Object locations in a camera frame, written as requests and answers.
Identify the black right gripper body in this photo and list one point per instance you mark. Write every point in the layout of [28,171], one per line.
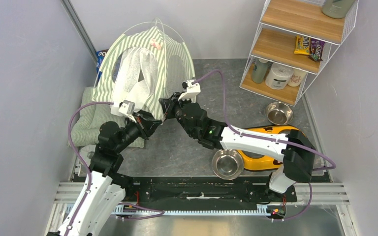
[173,106]

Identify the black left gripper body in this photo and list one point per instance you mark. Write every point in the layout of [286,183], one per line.
[141,126]

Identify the green striped pet tent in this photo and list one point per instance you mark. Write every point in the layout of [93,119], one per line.
[143,68]

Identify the green checked pet cushion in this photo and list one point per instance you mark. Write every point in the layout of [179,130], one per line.
[85,130]

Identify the thin white tent pole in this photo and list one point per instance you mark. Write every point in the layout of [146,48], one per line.
[166,31]

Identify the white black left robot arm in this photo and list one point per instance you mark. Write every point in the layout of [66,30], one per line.
[105,188]

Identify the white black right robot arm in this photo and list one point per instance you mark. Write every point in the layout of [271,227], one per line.
[292,149]

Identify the yellow pet bowl holder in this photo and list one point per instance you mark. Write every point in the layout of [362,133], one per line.
[254,162]

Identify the steel bowl front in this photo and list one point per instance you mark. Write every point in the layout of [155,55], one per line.
[227,164]

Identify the blue Doritos chip bag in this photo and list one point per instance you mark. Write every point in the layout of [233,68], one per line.
[100,55]

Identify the green bottle lower shelf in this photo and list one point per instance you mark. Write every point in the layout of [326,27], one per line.
[259,70]

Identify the green bottle shelf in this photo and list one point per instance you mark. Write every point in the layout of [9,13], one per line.
[337,9]
[259,70]

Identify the steel bowl near shelf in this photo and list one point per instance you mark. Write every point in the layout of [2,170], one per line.
[279,113]

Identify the white toilet paper roll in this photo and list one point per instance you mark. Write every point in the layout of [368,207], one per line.
[278,76]

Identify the cream printed cup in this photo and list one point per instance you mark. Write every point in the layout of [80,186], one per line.
[297,78]

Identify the yellow candy bag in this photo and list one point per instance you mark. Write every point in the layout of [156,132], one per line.
[302,46]

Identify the dark purple candy bag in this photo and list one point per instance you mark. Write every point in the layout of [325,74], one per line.
[316,49]

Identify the green bottle top shelf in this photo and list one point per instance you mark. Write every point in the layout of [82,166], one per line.
[337,9]

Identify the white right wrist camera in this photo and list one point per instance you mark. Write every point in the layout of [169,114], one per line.
[191,91]

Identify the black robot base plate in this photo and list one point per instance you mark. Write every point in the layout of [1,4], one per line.
[249,189]

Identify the white wire wooden shelf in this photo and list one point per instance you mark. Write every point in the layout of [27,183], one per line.
[295,34]

